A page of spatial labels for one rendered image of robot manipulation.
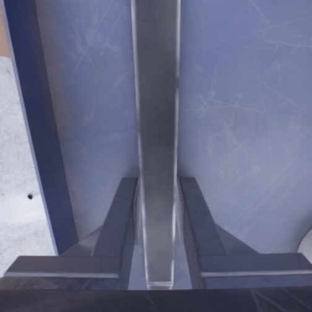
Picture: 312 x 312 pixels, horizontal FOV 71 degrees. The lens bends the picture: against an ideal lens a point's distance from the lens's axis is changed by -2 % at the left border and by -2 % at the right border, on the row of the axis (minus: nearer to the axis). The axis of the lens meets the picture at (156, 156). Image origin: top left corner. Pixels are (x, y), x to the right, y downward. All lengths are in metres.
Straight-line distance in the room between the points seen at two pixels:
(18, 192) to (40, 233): 0.26
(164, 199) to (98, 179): 0.05
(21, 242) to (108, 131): 1.37
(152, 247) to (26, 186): 1.16
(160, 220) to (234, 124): 0.08
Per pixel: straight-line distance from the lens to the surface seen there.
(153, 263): 0.19
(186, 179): 0.15
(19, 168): 1.29
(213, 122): 0.16
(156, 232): 0.17
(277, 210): 0.20
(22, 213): 1.40
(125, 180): 0.15
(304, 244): 0.22
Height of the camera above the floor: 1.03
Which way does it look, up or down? 74 degrees down
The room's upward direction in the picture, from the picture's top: 179 degrees counter-clockwise
